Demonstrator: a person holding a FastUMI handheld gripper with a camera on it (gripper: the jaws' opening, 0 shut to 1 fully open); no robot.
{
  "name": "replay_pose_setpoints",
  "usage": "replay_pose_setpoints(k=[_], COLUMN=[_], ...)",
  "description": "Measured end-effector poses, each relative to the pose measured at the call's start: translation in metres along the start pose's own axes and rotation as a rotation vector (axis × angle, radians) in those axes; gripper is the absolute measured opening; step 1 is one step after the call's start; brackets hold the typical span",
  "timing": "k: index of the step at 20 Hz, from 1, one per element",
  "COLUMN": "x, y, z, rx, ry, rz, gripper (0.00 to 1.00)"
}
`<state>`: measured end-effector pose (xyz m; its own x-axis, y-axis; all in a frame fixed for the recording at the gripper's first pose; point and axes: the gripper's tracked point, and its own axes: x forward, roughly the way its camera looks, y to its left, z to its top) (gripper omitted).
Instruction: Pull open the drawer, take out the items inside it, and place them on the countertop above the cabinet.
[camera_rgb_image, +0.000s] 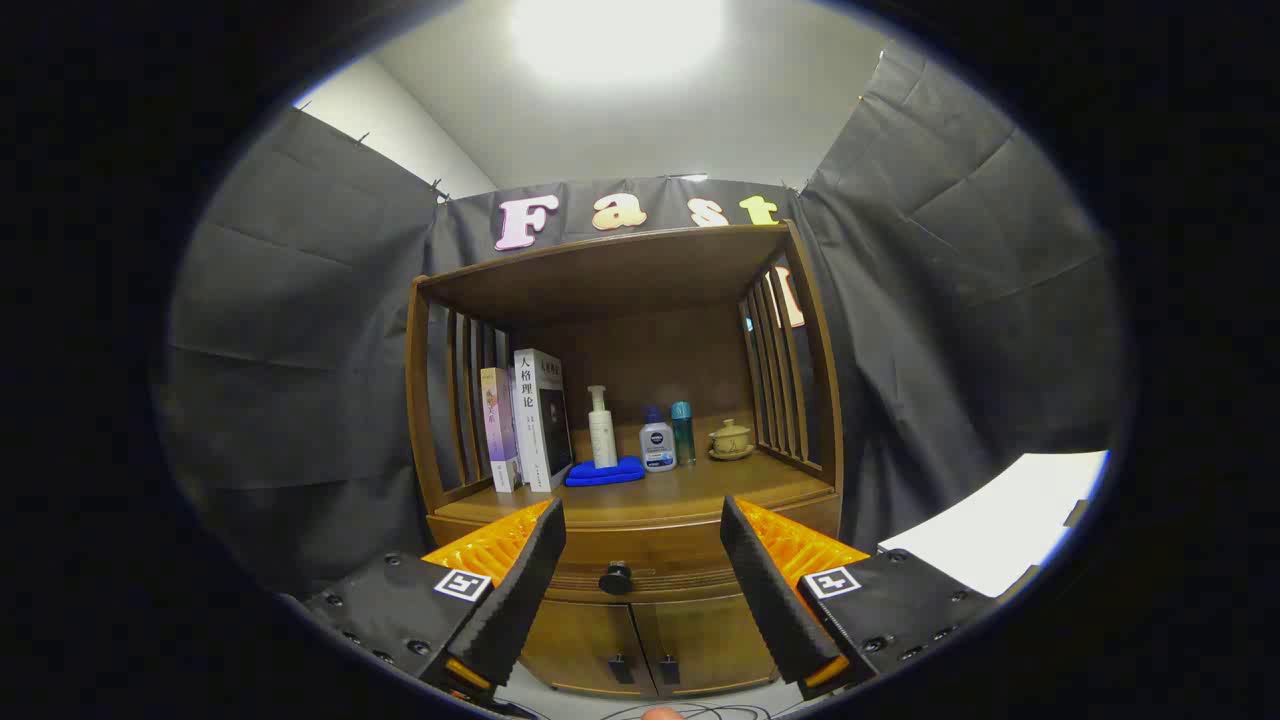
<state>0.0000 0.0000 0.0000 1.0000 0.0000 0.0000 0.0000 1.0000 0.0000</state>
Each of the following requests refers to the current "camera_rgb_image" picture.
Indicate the white table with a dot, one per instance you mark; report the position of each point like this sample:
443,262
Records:
1000,520

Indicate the blue folded cloth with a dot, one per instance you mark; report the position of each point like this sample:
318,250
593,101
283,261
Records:
600,475

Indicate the black backdrop cloth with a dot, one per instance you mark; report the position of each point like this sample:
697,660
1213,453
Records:
300,350

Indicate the yellow lidded teacup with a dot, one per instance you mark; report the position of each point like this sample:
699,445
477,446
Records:
731,440

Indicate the white bottle with blue cap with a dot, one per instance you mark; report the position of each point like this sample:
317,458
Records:
657,445

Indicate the wooden countertop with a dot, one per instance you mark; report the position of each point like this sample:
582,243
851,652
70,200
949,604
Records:
690,490

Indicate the brown wooden drawer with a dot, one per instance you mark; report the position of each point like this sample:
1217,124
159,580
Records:
650,550

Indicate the white pump bottle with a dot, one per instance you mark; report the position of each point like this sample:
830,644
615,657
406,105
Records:
602,435

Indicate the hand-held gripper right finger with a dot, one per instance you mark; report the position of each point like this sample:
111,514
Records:
770,590

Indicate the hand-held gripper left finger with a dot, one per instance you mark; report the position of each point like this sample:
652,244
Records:
520,590

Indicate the brown wooden cabinet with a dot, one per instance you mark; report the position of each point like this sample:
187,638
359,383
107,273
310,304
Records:
640,270

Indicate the purple book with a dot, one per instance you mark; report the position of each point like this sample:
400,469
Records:
498,430

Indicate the thick white book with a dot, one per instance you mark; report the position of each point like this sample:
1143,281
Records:
535,420

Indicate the wooden cabinet door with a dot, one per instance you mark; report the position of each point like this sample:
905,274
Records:
710,640
580,645

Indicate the teal slim bottle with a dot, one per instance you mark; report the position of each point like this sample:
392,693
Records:
684,435

